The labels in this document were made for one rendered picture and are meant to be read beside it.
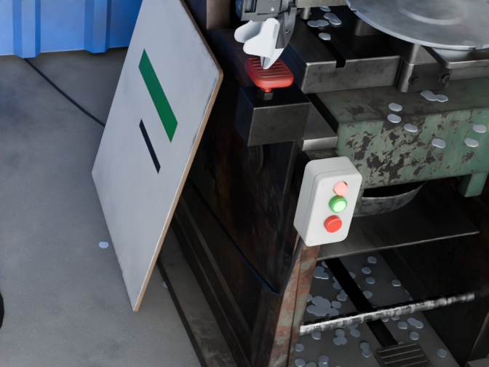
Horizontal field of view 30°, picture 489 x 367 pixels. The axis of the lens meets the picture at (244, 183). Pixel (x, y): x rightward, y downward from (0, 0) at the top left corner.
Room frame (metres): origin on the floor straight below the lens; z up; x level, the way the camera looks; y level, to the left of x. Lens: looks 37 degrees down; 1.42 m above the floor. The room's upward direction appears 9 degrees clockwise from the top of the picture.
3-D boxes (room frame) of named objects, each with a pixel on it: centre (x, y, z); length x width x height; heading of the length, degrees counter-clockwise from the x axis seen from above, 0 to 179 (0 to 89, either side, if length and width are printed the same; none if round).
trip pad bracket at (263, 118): (1.19, -0.02, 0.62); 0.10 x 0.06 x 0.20; 117
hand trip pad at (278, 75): (1.18, -0.01, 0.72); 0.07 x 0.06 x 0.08; 27
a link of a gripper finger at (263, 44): (1.16, 0.01, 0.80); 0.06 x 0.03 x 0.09; 117
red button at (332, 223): (1.11, -0.15, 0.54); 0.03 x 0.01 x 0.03; 117
